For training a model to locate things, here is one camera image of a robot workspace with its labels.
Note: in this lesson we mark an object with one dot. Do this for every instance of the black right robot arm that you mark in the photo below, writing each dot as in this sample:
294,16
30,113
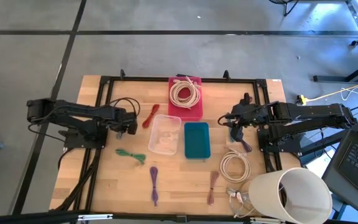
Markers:
309,113

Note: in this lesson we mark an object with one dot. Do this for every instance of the clear plastic bin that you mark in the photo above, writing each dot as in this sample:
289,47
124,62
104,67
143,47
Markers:
165,147

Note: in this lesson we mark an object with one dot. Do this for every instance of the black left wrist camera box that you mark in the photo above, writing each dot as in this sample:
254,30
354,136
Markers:
132,126

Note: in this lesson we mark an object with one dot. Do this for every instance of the black aluminium table frame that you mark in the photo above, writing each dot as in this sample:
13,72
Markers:
135,78

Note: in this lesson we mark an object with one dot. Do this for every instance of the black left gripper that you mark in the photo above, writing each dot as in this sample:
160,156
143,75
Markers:
121,119

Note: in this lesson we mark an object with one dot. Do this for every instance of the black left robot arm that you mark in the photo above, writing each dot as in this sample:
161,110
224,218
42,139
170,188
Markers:
79,113

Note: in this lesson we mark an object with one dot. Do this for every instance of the large beige lampshade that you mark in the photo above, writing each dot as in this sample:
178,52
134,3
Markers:
269,193

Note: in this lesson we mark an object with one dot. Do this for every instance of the dark grey laptop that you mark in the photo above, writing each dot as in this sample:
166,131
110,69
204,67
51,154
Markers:
356,168

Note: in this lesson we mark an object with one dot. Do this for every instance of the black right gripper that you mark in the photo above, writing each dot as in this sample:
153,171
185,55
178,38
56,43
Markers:
250,115

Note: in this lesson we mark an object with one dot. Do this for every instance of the teal plastic bin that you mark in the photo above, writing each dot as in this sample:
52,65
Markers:
197,140

